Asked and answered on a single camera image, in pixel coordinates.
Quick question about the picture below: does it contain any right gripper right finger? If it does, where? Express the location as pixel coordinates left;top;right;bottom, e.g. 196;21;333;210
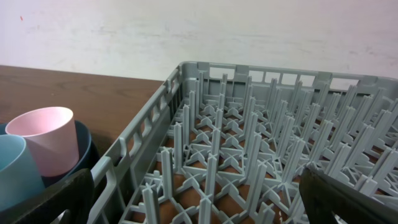
299;167;397;224

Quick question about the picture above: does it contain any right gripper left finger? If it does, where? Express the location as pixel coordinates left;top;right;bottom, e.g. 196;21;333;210
1;169;95;223

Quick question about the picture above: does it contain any grey dishwasher rack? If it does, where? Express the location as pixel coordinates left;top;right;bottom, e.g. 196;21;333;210
88;62;397;223

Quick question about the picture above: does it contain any round black serving tray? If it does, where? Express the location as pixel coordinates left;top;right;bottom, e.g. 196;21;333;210
78;146;100;170

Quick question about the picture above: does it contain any dark blue plate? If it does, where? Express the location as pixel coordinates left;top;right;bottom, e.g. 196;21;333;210
1;121;92;188

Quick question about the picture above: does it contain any light blue cup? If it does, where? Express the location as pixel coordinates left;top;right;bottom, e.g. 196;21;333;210
1;134;45;211

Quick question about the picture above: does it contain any pink cup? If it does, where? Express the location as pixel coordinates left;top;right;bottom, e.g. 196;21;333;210
5;106;79;177

